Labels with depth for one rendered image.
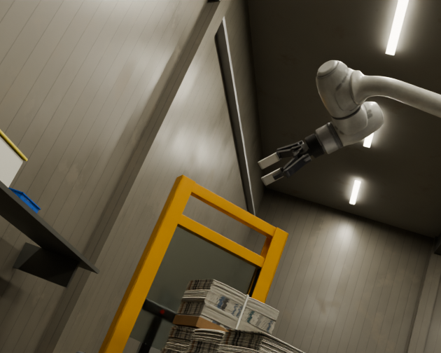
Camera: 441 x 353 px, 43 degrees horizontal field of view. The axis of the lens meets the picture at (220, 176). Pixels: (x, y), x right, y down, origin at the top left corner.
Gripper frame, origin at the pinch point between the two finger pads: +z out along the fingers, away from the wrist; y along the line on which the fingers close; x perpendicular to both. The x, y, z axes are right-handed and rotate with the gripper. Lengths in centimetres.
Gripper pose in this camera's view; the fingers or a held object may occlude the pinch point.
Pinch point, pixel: (264, 171)
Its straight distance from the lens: 185.1
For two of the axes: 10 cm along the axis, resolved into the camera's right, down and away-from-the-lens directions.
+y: -0.2, -3.9, 9.2
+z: -8.7, 4.6, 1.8
